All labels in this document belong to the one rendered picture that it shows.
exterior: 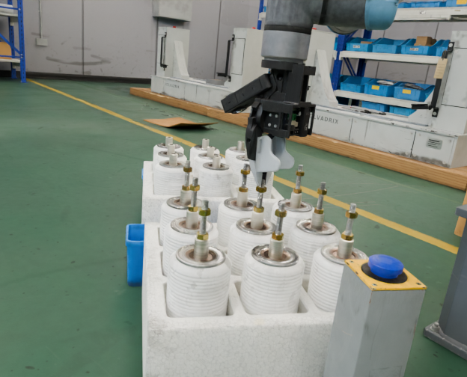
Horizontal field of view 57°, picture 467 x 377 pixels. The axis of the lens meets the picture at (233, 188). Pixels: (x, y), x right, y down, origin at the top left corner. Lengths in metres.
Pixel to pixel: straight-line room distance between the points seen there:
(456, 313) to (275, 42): 0.67
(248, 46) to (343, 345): 3.46
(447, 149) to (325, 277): 1.99
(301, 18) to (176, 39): 4.44
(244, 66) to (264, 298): 3.32
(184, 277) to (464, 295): 0.61
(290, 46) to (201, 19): 7.23
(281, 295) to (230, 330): 0.09
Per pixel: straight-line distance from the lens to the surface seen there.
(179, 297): 0.65
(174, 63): 5.06
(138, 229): 1.11
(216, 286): 0.63
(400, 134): 2.75
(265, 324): 0.65
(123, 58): 7.22
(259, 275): 0.65
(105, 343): 0.90
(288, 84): 0.69
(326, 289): 0.71
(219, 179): 1.15
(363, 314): 0.53
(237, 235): 0.76
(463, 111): 2.66
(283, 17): 0.69
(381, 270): 0.53
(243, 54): 3.88
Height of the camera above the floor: 0.54
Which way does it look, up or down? 17 degrees down
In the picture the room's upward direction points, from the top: 6 degrees clockwise
